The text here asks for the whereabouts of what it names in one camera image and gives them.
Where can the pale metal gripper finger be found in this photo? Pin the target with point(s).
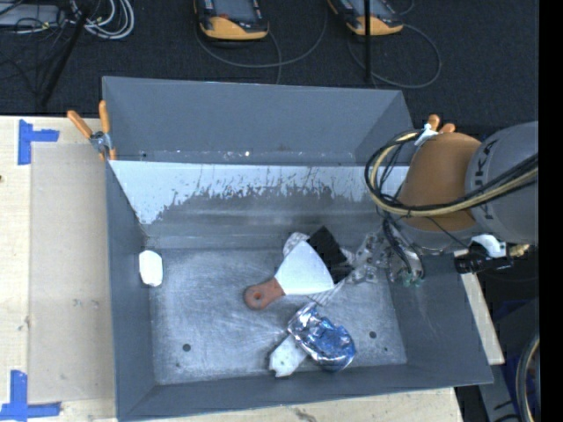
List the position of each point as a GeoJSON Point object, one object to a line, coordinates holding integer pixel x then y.
{"type": "Point", "coordinates": [368, 248]}
{"type": "Point", "coordinates": [363, 274]}

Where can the blue and silver crumpled packet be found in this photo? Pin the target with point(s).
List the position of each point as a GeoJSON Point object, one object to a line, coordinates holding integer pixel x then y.
{"type": "Point", "coordinates": [323, 336]}

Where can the white flat plastic piece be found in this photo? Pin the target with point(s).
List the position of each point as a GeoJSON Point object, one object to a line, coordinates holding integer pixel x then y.
{"type": "Point", "coordinates": [286, 358]}

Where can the grey metal bin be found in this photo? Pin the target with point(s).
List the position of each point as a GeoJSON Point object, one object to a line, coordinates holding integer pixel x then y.
{"type": "Point", "coordinates": [220, 306]}

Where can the white rounded lump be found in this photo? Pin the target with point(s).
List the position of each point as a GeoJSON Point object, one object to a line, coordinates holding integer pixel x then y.
{"type": "Point", "coordinates": [151, 268]}

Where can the pale wood flat board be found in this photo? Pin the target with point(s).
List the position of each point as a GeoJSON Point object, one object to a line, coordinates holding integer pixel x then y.
{"type": "Point", "coordinates": [66, 271]}

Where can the black cylinder on white bracket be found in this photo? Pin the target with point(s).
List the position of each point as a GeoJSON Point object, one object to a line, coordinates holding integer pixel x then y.
{"type": "Point", "coordinates": [479, 259]}

